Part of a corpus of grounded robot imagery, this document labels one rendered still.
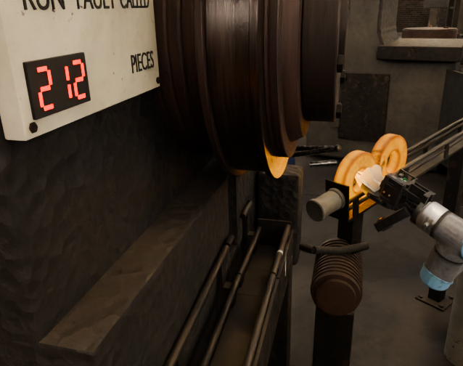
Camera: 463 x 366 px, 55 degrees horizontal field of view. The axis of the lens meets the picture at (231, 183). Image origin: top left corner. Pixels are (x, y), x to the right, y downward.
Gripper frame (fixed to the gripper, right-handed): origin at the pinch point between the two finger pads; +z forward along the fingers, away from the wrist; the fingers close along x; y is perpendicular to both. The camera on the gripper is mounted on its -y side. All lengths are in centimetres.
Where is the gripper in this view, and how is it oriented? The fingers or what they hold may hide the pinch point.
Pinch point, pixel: (357, 176)
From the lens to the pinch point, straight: 127.0
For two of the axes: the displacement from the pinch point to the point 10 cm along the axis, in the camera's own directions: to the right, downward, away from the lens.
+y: 1.8, -8.0, -5.7
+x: -7.6, 2.5, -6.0
